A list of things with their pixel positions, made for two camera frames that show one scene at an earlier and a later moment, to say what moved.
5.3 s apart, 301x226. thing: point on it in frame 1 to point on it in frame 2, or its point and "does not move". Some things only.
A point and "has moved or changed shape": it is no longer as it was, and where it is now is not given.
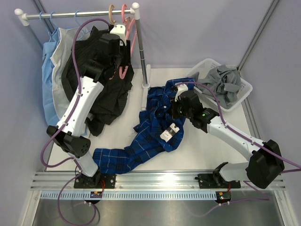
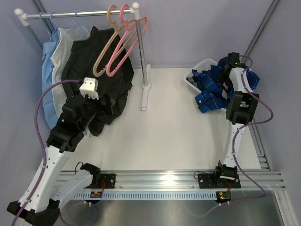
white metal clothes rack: (24, 17) does not move
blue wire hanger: (43, 24) does not move
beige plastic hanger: (111, 6) has moved or changed shape
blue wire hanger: (50, 19) does not move
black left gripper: (126, 50) to (104, 109)
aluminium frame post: (263, 23) does not move
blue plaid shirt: (156, 128) to (210, 98)
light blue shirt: (50, 115) does not move
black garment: (115, 94) does not move
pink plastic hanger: (123, 75) has moved or changed shape
